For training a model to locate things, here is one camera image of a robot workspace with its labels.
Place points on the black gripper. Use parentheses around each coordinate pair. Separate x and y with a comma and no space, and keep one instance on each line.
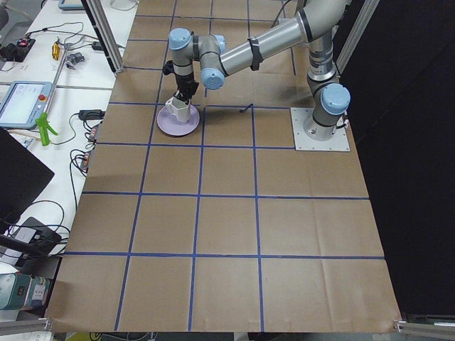
(184,82)

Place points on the white faceted cup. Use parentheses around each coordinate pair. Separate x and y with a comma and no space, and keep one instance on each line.
(180,113)

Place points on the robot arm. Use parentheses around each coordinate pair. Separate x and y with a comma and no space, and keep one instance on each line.
(311,24)

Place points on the lavender plate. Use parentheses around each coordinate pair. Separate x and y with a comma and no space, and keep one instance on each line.
(170,125)

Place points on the yellow tool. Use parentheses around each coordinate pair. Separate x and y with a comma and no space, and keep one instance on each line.
(55,51)

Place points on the brown paper table cover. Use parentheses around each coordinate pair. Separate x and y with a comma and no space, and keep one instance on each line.
(229,228)

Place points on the green plastic clamp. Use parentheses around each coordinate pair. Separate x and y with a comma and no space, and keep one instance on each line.
(44,129)

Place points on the teach pendant tablet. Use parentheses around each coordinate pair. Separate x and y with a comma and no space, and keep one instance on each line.
(24,103)

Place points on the black monitor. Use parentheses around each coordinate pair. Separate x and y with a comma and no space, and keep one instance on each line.
(23,179)

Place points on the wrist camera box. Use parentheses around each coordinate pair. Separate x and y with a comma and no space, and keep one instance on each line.
(168,68)

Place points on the aluminium frame post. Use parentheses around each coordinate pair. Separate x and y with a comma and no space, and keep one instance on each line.
(100,24)

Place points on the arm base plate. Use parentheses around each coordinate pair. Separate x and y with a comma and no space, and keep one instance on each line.
(309,136)

